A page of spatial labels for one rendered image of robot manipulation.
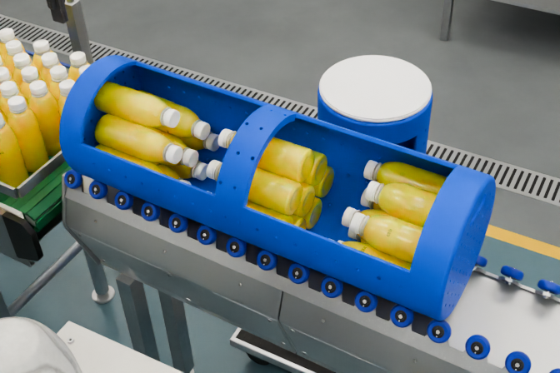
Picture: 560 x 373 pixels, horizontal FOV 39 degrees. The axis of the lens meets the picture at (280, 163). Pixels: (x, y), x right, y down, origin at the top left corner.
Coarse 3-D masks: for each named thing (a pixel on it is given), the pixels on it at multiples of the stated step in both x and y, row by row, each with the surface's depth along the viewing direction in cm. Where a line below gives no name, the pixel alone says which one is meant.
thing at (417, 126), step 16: (320, 96) 194; (320, 112) 195; (336, 112) 188; (352, 128) 187; (368, 128) 185; (384, 128) 185; (400, 128) 186; (416, 128) 189; (400, 144) 219; (416, 144) 193
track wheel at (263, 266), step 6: (258, 252) 161; (264, 252) 161; (270, 252) 160; (258, 258) 161; (264, 258) 160; (270, 258) 160; (276, 258) 160; (258, 264) 161; (264, 264) 161; (270, 264) 160; (276, 264) 161; (264, 270) 161
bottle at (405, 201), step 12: (384, 192) 149; (396, 192) 148; (408, 192) 147; (420, 192) 147; (432, 192) 148; (384, 204) 149; (396, 204) 147; (408, 204) 146; (420, 204) 145; (396, 216) 149; (408, 216) 147; (420, 216) 145
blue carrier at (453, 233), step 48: (192, 96) 180; (240, 96) 162; (96, 144) 179; (240, 144) 150; (336, 144) 165; (384, 144) 149; (144, 192) 163; (192, 192) 154; (240, 192) 148; (336, 192) 170; (480, 192) 136; (288, 240) 147; (336, 240) 165; (432, 240) 133; (480, 240) 152; (384, 288) 141; (432, 288) 134
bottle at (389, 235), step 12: (372, 216) 146; (384, 216) 144; (360, 228) 146; (372, 228) 144; (384, 228) 142; (396, 228) 142; (408, 228) 142; (420, 228) 142; (372, 240) 144; (384, 240) 142; (396, 240) 141; (408, 240) 140; (384, 252) 144; (396, 252) 142; (408, 252) 140
